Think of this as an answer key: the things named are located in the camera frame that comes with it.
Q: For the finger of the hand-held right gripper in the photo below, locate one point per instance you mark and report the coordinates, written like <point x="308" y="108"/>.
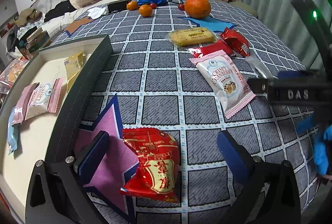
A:
<point x="259" y="89"/>

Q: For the black power bank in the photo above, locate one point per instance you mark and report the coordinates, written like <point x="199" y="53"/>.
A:
<point x="116" y="6"/>

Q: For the gold snack packet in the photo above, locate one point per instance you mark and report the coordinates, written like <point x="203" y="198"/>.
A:
<point x="73" y="68"/>

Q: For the white pink-edged cookie packet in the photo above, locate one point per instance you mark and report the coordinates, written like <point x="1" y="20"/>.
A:
<point x="223" y="81"/>
<point x="45" y="99"/>

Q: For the crumpled white paper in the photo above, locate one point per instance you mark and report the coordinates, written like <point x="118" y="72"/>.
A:
<point x="97" y="12"/>

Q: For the olive cloth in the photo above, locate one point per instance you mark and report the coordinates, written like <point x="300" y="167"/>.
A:
<point x="27" y="15"/>

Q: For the dark grey storage box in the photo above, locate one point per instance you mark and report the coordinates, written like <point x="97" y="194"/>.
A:
<point x="99" y="58"/>

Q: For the brown star patch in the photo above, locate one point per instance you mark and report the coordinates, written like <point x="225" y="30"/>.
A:
<point x="77" y="25"/>

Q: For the yellow biscuit packet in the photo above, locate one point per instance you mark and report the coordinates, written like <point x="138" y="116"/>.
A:
<point x="192" y="35"/>

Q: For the grey checked tablecloth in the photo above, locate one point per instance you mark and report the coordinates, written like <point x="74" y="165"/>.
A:
<point x="160" y="83"/>

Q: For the clear bag of snacks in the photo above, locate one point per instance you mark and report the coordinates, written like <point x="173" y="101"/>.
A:
<point x="11" y="73"/>

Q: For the large orange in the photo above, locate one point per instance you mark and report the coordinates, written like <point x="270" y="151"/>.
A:
<point x="197" y="7"/>

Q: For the black clothing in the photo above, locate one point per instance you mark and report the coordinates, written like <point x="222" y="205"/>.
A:
<point x="61" y="8"/>

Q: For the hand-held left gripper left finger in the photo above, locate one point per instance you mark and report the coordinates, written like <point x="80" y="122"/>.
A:
<point x="93" y="159"/>

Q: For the pink snack packet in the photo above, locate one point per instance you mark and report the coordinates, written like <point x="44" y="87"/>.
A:
<point x="23" y="104"/>

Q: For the cherry tomato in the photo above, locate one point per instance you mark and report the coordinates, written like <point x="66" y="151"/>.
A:
<point x="153" y="6"/>
<point x="181" y="6"/>

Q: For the large red gold-print snack packet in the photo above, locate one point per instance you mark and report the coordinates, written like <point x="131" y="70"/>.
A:
<point x="153" y="161"/>

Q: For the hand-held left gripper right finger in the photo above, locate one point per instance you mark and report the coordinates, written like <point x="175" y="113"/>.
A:
<point x="232" y="159"/>

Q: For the small red snack packet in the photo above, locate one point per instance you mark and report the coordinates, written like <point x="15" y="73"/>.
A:
<point x="237" y="42"/>

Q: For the mauve star patch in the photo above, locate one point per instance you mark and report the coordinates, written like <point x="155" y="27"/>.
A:
<point x="111" y="156"/>

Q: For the light blue snack packet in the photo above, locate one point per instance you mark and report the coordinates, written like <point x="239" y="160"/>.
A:
<point x="13" y="133"/>

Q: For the person's right hand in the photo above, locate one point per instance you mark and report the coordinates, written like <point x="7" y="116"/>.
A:
<point x="323" y="151"/>

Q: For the blue star patch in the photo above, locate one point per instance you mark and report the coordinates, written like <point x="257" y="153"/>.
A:
<point x="210" y="23"/>

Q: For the small tangerine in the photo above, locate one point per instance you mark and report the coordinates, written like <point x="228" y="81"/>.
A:
<point x="131" y="6"/>
<point x="145" y="10"/>

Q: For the stack of brown boxes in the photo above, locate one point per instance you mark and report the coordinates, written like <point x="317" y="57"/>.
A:
<point x="33" y="42"/>

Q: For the clear plastic snack packet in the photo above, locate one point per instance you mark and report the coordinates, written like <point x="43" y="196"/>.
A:
<point x="258" y="67"/>

